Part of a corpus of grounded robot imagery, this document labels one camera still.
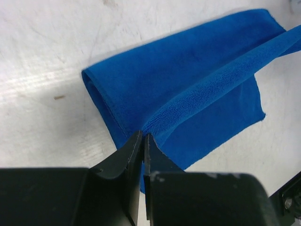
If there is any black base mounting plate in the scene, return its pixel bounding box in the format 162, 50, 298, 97
269, 172, 301, 226

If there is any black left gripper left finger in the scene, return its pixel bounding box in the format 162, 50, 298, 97
0, 131, 143, 226

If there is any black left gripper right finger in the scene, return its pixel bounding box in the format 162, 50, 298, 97
143, 134, 277, 226

